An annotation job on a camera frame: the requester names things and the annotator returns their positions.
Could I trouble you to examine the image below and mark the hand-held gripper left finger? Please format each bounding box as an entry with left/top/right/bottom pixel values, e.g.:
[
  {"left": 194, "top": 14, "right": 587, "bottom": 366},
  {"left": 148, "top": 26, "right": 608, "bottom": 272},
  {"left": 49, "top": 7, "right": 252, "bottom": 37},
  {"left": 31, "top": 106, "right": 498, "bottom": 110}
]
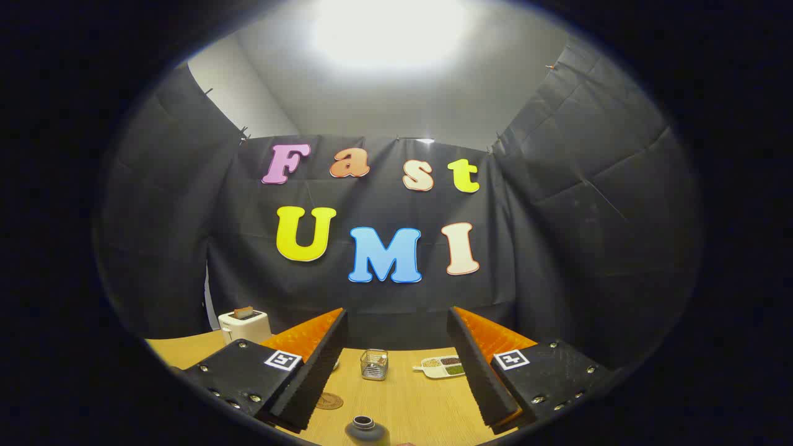
[{"left": 183, "top": 308, "right": 349, "bottom": 433}]

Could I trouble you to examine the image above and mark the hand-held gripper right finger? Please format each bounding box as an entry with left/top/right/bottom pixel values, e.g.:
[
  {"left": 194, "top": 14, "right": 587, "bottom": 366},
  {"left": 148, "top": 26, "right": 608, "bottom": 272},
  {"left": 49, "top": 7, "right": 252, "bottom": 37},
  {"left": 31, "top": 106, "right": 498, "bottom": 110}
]
[{"left": 447, "top": 306, "right": 614, "bottom": 434}]

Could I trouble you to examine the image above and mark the silver juice bottle green label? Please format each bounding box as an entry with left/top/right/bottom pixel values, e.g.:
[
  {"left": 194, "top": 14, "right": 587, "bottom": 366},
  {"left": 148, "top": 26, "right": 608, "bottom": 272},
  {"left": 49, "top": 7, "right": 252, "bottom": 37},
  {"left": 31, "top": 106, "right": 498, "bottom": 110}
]
[{"left": 344, "top": 416, "right": 391, "bottom": 446}]

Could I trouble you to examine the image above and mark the white divided plate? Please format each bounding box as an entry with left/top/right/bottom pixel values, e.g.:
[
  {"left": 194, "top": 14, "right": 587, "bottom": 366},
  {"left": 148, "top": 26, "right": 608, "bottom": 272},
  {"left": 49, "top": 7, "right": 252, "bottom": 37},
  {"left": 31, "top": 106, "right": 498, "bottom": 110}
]
[{"left": 413, "top": 356, "right": 467, "bottom": 379}]

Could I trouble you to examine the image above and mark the wooden table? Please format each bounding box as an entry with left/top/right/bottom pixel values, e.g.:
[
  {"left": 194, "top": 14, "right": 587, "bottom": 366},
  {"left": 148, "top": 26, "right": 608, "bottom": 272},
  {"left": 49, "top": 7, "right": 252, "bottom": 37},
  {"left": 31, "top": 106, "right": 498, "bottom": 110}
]
[{"left": 146, "top": 330, "right": 515, "bottom": 446}]

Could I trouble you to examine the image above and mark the white toaster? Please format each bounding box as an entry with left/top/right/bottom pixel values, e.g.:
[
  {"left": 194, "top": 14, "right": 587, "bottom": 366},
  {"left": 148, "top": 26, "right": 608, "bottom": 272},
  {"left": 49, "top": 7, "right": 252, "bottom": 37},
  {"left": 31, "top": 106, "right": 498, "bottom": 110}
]
[{"left": 218, "top": 307, "right": 272, "bottom": 345}]

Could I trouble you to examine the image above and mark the small wire basket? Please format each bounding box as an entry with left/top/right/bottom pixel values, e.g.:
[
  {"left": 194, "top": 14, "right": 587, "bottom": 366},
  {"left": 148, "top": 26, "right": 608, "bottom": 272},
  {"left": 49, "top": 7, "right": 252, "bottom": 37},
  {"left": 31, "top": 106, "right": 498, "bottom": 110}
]
[{"left": 360, "top": 349, "right": 389, "bottom": 380}]

